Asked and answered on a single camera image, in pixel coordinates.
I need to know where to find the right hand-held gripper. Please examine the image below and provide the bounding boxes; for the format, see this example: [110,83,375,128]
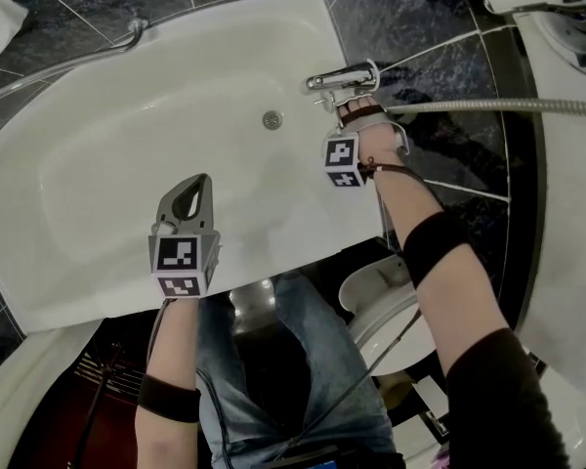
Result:
[320,109,412,190]

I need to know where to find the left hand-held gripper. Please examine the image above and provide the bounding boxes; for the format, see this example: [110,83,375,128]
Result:
[148,173,225,301]

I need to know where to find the person's right forearm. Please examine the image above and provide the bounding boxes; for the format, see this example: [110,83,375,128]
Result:
[370,163,515,375]

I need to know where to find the person's left forearm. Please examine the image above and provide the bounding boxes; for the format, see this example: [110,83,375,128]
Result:
[134,298,201,469]

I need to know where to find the person's right hand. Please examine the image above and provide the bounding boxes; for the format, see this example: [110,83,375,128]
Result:
[335,94,400,167]

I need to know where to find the thin dark wrist tie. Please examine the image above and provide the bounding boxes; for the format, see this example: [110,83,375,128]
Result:
[364,156,391,179]

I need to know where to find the chrome bathtub spout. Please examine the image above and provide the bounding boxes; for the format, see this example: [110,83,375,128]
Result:
[306,59,381,95]

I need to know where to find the white bathtub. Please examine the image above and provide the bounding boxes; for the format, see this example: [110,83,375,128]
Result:
[0,0,388,334]

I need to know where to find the black elastic armband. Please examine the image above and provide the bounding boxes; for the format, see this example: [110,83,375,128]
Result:
[401,211,475,290]
[137,373,201,424]

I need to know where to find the white toilet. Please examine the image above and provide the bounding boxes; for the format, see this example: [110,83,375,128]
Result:
[339,254,439,378]

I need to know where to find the black tripod stand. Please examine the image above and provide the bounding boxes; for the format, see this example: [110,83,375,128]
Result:
[70,339,128,469]

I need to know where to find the chrome grab bar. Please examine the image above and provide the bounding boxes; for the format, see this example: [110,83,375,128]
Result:
[0,17,149,111]

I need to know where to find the person's blue jeans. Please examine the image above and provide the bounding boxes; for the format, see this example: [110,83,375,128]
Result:
[194,271,406,469]

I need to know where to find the white soap dish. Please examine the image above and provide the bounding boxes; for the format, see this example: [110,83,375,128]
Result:
[0,0,30,77]

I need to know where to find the chrome shower mixer valve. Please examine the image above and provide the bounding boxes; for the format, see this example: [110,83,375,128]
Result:
[482,0,586,80]

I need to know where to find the person's dark jacket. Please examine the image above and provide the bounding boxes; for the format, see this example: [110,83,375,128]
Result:
[443,327,570,469]

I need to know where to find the metal shower hose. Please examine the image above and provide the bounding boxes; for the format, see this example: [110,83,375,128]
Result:
[385,96,586,120]

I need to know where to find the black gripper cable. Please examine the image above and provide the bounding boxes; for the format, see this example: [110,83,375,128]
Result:
[287,308,424,451]

